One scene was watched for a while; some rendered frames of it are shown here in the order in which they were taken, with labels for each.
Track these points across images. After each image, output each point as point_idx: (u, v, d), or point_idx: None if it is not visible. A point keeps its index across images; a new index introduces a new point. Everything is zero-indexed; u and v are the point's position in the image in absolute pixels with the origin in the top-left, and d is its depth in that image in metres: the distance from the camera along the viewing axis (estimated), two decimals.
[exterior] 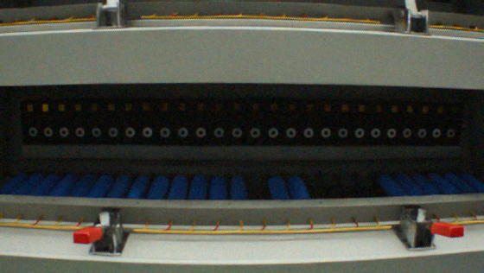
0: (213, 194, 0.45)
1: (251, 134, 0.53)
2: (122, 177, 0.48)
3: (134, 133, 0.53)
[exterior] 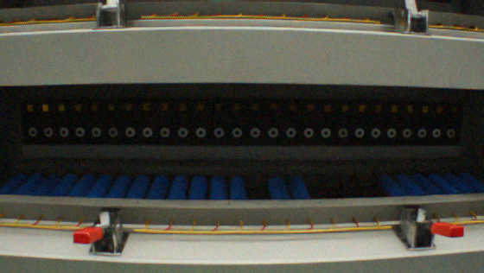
0: (213, 194, 0.45)
1: (251, 134, 0.53)
2: (122, 177, 0.48)
3: (134, 133, 0.53)
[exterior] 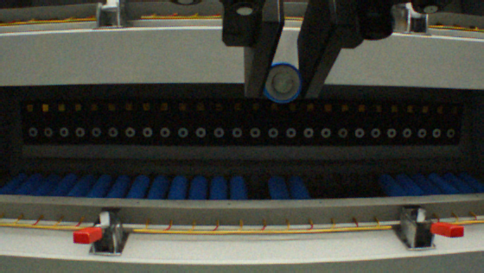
0: (213, 194, 0.45)
1: (251, 134, 0.53)
2: (122, 177, 0.48)
3: (134, 133, 0.53)
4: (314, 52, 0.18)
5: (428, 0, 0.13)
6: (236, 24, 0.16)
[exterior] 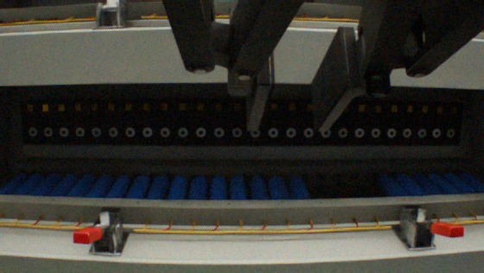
0: (213, 194, 0.45)
1: (251, 134, 0.53)
2: (122, 177, 0.48)
3: (134, 133, 0.53)
4: (328, 100, 0.23)
5: (417, 69, 0.19)
6: (238, 81, 0.21)
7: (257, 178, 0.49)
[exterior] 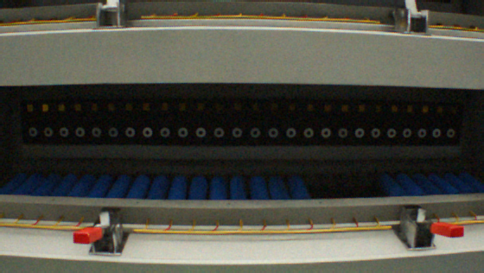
0: (213, 194, 0.45)
1: (251, 134, 0.53)
2: (122, 177, 0.48)
3: (134, 133, 0.53)
4: None
5: None
6: None
7: (257, 178, 0.49)
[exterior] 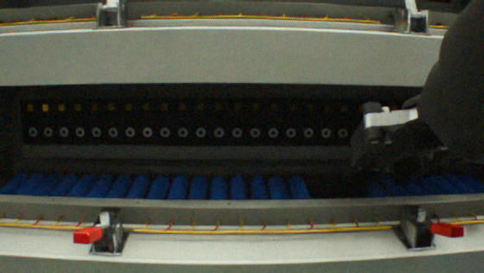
0: (213, 194, 0.45)
1: (251, 134, 0.53)
2: (122, 177, 0.48)
3: (134, 133, 0.53)
4: (408, 173, 0.42)
5: (455, 164, 0.38)
6: (367, 168, 0.40)
7: (257, 178, 0.49)
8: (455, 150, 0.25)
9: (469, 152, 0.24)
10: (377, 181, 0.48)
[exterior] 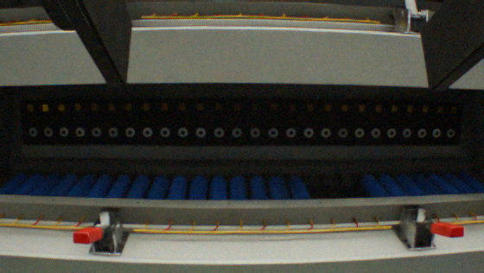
0: (213, 194, 0.45)
1: (251, 134, 0.53)
2: (122, 177, 0.48)
3: (134, 133, 0.53)
4: None
5: None
6: None
7: (257, 178, 0.49)
8: None
9: None
10: (377, 181, 0.48)
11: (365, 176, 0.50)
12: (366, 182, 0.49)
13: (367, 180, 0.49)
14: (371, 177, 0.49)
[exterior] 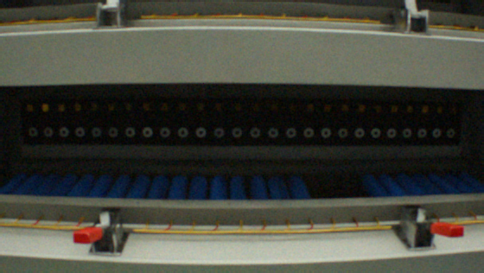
0: (213, 194, 0.45)
1: (251, 134, 0.53)
2: (122, 177, 0.48)
3: (134, 133, 0.53)
4: None
5: None
6: None
7: (257, 178, 0.49)
8: None
9: None
10: (377, 181, 0.48)
11: (365, 176, 0.50)
12: (366, 182, 0.49)
13: (367, 180, 0.49)
14: (371, 177, 0.49)
